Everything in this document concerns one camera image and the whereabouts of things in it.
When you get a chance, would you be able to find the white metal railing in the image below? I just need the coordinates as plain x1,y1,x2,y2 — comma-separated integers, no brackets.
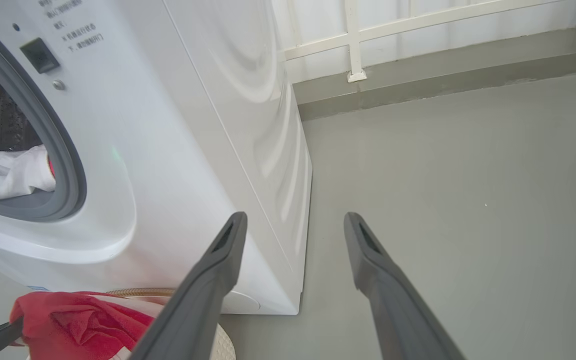
278,0,576,84

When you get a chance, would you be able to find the cream perforated laundry basket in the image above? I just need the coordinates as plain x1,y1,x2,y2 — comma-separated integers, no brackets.
105,287,237,360

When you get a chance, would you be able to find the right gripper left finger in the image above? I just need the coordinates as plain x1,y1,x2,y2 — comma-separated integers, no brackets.
129,211,248,360

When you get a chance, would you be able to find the grey rubber door seal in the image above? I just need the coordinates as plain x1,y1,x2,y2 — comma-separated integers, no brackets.
0,10,88,223

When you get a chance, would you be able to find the black door latch socket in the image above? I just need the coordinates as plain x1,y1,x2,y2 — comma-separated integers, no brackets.
20,37,61,75

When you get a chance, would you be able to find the white garment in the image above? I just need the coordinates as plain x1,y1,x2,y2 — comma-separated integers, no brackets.
0,145,57,201

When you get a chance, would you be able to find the red garment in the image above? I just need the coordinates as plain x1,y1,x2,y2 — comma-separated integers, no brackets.
9,291,165,360

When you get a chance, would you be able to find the white front-load washing machine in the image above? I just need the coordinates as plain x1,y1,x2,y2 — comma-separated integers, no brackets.
0,0,314,316

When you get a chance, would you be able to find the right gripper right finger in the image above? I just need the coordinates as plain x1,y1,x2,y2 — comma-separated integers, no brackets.
343,212,467,360

